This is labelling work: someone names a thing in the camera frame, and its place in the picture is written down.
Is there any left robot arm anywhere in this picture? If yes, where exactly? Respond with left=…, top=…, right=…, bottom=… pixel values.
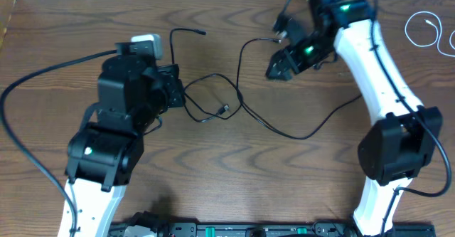
left=58, top=55, right=184, bottom=236

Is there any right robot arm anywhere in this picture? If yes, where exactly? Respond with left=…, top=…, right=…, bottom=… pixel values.
left=266, top=0, right=443, bottom=236

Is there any cardboard box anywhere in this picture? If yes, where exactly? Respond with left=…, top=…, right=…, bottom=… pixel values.
left=0, top=0, right=16, bottom=47

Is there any black usb cable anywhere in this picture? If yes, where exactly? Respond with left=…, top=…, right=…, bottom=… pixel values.
left=235, top=37, right=363, bottom=140
left=168, top=28, right=243, bottom=123

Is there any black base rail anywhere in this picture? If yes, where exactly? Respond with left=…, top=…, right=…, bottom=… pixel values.
left=108, top=211, right=437, bottom=237

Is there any white usb cable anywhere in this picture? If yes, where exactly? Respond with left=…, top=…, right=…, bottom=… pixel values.
left=404, top=11, right=455, bottom=58

